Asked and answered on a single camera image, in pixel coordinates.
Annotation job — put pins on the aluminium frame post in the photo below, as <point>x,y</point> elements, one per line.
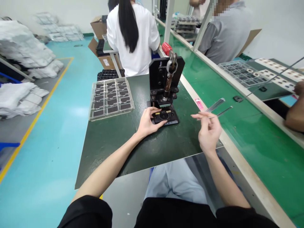
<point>169,21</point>
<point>202,26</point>

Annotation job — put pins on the brown cardboard box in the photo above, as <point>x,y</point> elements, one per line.
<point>98,27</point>

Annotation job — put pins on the clear tray with dark parts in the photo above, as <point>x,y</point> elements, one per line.
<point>242,73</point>

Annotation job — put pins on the person's legs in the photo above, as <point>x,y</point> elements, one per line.
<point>178,180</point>

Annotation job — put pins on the person's left hand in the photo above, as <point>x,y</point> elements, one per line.
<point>146,123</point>

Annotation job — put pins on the person's right hand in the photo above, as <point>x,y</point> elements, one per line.
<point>211,137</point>

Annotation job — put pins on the pile of white bags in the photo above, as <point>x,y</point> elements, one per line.
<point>19,99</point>
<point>26,52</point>

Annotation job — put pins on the person's body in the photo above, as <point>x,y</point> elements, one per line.
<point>175,213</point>

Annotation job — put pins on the green conveyor belt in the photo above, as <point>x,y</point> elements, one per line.
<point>256,142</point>

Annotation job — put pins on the small black square part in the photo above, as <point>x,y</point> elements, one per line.
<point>164,116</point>

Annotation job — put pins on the silver metal strip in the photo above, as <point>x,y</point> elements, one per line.
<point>216,104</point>

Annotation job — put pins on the thin silver tweezers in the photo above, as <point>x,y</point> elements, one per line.
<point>224,111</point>

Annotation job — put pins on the clear tray of black parts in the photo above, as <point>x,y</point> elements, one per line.
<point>111,98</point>

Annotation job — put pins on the stack of grey trays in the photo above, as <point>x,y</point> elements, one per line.
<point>186,25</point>

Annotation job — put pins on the brown cardboard sheet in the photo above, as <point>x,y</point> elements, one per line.
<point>249,42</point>

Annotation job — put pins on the stack of black trays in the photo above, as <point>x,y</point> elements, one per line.
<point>108,74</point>

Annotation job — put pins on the dark green work mat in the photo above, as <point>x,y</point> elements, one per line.
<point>118,142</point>

